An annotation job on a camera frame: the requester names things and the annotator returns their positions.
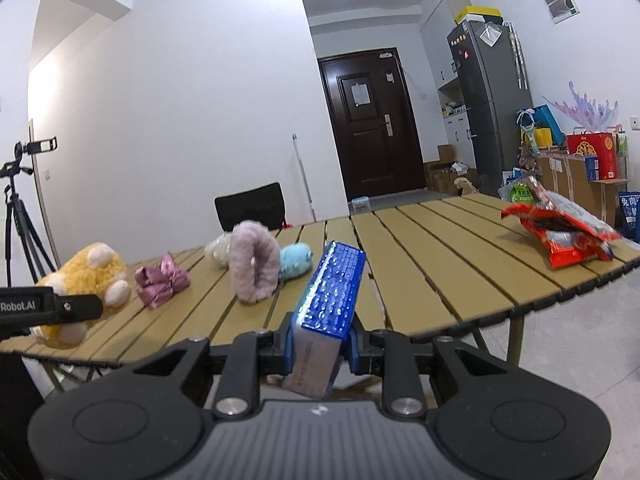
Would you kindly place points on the purple coral decoration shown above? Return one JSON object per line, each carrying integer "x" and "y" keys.
{"x": 590, "y": 107}

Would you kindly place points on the grey refrigerator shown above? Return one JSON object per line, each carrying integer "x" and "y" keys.
{"x": 490, "y": 110}

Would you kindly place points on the blue gift bag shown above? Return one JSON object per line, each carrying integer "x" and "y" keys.
{"x": 550, "y": 117}

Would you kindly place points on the dark brown door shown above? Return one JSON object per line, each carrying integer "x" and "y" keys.
{"x": 370, "y": 140}

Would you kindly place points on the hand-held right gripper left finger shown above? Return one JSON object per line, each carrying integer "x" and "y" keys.
{"x": 289, "y": 345}

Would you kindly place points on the red gift box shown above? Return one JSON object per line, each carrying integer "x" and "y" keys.
{"x": 592, "y": 152}

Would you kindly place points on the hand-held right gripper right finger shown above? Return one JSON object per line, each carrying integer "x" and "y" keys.
{"x": 352, "y": 355}

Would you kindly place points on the tan plush bear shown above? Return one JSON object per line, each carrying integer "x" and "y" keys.
{"x": 465, "y": 186}

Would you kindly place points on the green snack bag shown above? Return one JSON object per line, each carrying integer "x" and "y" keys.
{"x": 522, "y": 194}

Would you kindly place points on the yellow box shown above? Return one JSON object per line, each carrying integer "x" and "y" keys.
{"x": 477, "y": 14}

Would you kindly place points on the black camera tripod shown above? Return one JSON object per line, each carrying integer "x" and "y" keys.
{"x": 17, "y": 215}

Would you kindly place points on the yellow plush toy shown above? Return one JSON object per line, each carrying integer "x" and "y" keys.
{"x": 85, "y": 272}

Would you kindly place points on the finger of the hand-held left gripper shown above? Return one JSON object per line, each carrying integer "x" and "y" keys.
{"x": 80, "y": 307}

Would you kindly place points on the large brown cardboard box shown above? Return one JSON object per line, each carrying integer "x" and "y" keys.
{"x": 565, "y": 185}

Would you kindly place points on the black folding chair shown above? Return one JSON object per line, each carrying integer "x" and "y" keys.
{"x": 250, "y": 207}

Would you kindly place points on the red snack packet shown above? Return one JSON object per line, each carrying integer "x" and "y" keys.
{"x": 570, "y": 255}
{"x": 530, "y": 215}

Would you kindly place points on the small brown cardboard box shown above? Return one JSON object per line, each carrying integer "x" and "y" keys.
{"x": 445, "y": 154}

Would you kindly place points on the blue and white carton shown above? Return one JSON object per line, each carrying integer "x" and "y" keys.
{"x": 330, "y": 290}

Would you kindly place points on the white mop pole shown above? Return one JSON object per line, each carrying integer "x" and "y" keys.
{"x": 302, "y": 175}

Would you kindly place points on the tan folding camping table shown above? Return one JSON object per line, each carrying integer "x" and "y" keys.
{"x": 450, "y": 260}

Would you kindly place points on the pink satin bow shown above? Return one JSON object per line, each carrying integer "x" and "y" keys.
{"x": 162, "y": 282}

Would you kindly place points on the white cabinet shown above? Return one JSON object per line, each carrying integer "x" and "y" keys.
{"x": 435, "y": 45}

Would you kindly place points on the light blue plush toy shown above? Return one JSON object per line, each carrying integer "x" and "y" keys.
{"x": 297, "y": 260}

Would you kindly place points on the white plush toy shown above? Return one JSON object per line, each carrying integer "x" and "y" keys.
{"x": 217, "y": 255}

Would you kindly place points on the yellow gift bag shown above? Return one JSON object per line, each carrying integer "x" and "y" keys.
{"x": 542, "y": 137}

